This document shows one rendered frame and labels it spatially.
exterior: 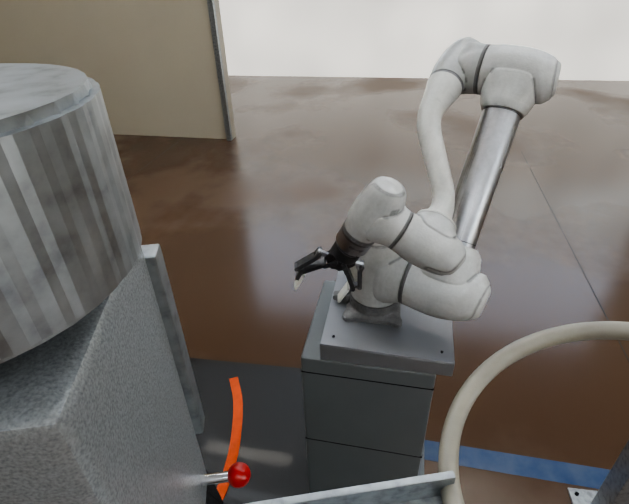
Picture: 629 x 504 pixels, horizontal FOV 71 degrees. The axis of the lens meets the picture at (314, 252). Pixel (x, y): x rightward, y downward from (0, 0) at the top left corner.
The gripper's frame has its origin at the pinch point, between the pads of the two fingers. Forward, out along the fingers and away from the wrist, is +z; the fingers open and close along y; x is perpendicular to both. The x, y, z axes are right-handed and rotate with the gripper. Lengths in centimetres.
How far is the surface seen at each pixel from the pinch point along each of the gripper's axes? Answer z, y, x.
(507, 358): -42, 18, -40
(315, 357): 17.6, 6.8, -10.6
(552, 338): -48, 23, -37
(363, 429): 37, 33, -21
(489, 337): 67, 133, 60
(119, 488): -54, -38, -70
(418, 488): -33, 2, -60
